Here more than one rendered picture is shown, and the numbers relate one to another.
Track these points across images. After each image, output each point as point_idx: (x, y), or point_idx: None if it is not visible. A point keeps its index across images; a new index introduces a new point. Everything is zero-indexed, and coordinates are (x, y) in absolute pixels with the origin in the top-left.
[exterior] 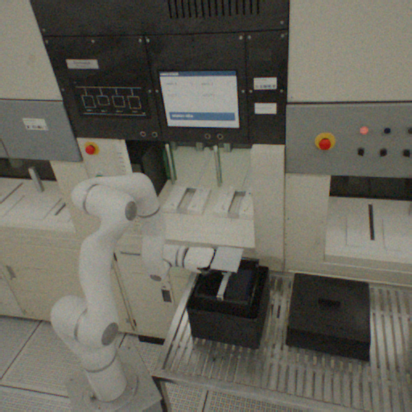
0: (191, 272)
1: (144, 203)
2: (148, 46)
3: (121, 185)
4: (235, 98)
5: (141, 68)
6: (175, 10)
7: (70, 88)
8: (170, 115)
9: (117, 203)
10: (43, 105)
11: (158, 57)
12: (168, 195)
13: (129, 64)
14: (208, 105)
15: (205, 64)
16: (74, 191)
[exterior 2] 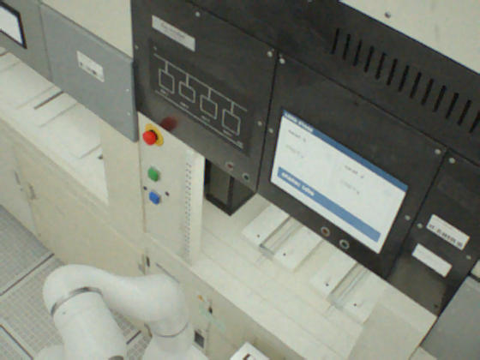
0: (232, 357)
1: (157, 325)
2: (279, 68)
3: (124, 297)
4: (390, 218)
5: (257, 88)
6: (344, 49)
7: (147, 51)
8: (279, 171)
9: (88, 356)
10: (106, 52)
11: (289, 91)
12: (263, 207)
13: (240, 73)
14: (343, 198)
15: (363, 147)
16: (48, 284)
